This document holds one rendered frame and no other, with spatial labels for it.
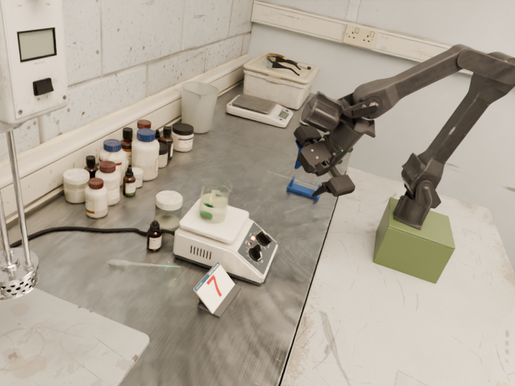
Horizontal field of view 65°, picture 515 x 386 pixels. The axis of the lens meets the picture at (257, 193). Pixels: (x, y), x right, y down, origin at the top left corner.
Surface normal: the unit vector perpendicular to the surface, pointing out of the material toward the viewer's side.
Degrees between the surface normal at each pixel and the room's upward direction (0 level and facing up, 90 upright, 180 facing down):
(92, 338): 0
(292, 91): 93
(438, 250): 90
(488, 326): 0
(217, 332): 0
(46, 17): 90
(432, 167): 61
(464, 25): 90
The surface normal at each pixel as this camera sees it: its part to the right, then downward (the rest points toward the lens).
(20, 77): 0.94, 0.30
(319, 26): -0.31, 0.44
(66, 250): 0.18, -0.84
